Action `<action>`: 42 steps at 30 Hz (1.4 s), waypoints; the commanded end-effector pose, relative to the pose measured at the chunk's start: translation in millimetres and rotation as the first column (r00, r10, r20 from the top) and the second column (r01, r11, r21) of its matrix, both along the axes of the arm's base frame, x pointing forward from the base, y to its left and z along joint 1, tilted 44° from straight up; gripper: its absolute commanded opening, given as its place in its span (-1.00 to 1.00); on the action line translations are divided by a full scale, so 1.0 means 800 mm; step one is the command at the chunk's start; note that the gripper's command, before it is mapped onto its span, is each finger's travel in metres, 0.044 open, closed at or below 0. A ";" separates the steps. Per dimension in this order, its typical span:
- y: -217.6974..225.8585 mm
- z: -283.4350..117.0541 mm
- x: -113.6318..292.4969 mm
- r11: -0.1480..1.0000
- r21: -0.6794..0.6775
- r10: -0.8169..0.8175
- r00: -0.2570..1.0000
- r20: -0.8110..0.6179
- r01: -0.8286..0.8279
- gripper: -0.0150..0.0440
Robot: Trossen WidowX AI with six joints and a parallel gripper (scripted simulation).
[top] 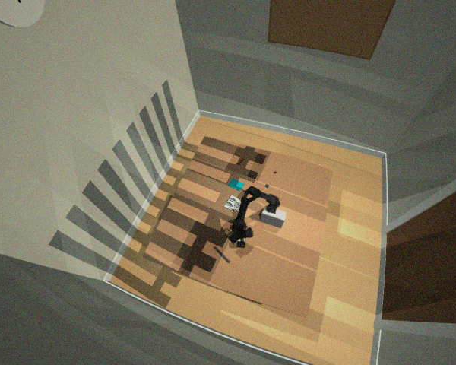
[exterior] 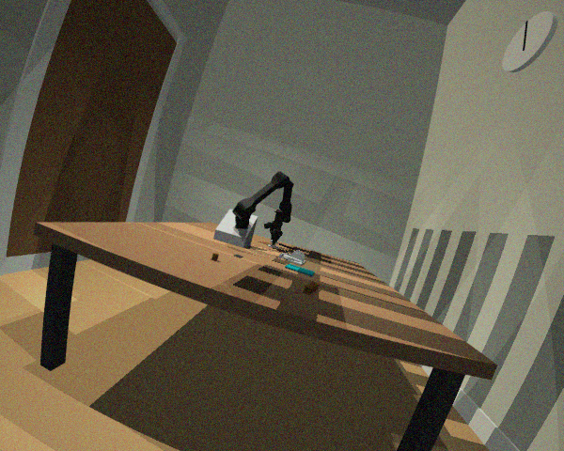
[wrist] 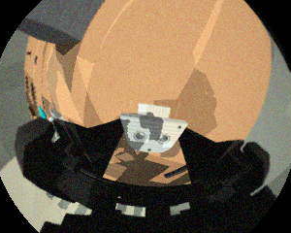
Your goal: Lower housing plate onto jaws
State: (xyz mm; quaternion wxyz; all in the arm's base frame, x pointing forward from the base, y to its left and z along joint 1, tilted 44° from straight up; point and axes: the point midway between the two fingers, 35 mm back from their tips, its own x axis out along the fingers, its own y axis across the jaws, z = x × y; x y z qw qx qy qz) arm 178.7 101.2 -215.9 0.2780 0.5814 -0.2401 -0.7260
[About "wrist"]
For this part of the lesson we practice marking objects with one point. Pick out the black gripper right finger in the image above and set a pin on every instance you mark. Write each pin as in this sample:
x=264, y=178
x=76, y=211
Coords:
x=201, y=154

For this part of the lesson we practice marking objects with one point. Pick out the teal rectangular block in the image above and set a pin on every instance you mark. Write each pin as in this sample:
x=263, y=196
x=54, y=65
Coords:
x=43, y=114

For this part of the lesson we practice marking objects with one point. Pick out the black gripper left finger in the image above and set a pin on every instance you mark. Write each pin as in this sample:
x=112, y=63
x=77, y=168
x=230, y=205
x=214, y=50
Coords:
x=97, y=143

